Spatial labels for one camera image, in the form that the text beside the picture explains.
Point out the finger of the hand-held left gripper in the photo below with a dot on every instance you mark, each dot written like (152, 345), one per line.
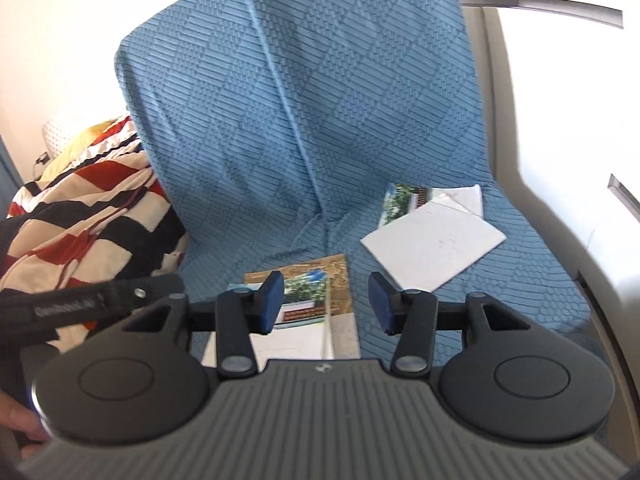
(145, 292)

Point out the grey metal strip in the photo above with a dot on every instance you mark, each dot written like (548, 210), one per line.
(620, 187)

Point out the white panel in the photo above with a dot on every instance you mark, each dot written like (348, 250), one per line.
(632, 110)

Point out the painting cover book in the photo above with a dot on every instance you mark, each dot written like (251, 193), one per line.
(340, 280)

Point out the white quilted pillow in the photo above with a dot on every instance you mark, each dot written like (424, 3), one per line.
(57, 127)

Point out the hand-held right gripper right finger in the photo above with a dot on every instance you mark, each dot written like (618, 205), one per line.
(381, 305)

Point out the yellow pillow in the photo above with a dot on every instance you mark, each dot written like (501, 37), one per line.
(85, 137)

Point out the black charger plug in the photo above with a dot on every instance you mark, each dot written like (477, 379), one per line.
(42, 157)

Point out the red black white striped blanket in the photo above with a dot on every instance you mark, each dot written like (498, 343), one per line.
(100, 210)

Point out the photo cover notebook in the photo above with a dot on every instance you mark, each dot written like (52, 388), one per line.
(300, 305)
(400, 202)

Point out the person's left hand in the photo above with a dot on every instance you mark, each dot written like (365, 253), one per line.
(17, 422)

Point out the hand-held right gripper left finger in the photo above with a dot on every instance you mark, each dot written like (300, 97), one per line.
(272, 305)

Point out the grey metal bar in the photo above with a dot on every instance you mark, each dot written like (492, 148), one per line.
(550, 6)

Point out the blue textured sofa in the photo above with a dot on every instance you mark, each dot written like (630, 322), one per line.
(350, 85)

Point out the blue curtain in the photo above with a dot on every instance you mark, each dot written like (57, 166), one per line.
(6, 170)

